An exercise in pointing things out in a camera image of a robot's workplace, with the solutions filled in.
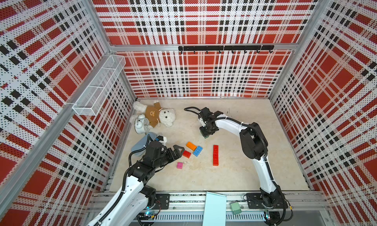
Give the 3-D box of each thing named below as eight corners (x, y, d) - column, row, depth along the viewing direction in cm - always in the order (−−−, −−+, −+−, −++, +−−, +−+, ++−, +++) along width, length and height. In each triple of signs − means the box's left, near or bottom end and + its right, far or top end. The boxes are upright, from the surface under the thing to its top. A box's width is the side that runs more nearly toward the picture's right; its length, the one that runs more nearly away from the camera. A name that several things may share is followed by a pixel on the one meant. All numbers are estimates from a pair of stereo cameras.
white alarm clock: (137, 136, 100) (132, 127, 91) (141, 123, 107) (136, 113, 98) (147, 136, 100) (142, 127, 91) (150, 123, 107) (146, 113, 98)
